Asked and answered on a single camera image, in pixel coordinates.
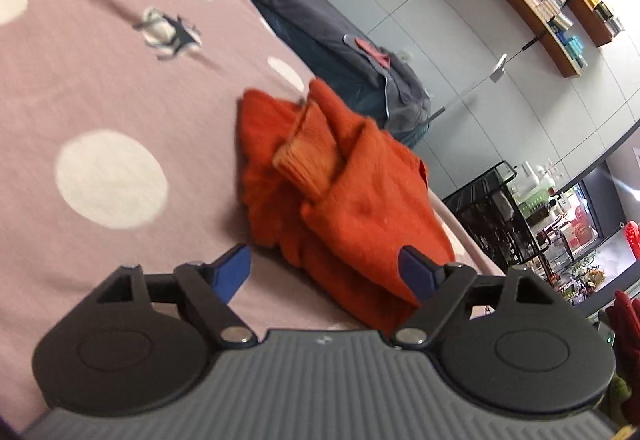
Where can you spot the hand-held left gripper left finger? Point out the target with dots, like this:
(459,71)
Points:
(232,270)

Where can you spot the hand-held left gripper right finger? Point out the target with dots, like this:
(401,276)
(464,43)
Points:
(415,270)

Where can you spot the orange knit sweater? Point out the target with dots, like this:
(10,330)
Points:
(360,200)

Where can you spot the dark red folded sweater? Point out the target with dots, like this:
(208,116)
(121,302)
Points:
(629,330)

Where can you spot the cluttered shelf unit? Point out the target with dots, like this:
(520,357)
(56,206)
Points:
(575,260)

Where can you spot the red perforated object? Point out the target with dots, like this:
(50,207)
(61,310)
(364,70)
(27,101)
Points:
(633,237)

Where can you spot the group of bottles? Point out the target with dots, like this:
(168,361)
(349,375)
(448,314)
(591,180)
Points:
(537,180)

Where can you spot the pink polka dot blanket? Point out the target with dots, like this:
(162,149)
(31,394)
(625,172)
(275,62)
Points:
(100,95)

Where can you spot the dark grey quilt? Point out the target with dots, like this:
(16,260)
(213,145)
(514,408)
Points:
(320,20)

